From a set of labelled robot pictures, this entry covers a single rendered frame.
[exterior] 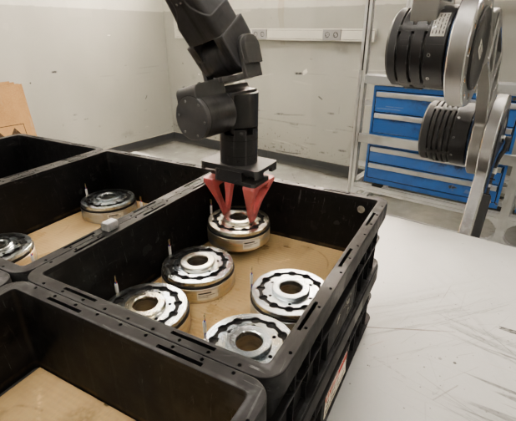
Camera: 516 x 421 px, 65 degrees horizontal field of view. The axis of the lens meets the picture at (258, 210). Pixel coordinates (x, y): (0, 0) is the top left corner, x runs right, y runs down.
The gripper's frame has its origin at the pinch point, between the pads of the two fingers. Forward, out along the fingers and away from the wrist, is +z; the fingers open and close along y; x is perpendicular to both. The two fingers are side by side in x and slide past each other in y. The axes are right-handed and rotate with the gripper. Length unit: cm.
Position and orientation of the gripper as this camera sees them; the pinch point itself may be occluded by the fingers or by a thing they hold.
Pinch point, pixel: (239, 213)
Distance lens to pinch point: 66.1
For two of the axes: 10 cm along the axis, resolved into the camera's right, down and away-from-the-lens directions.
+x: 4.9, -3.7, 7.9
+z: -0.2, 9.0, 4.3
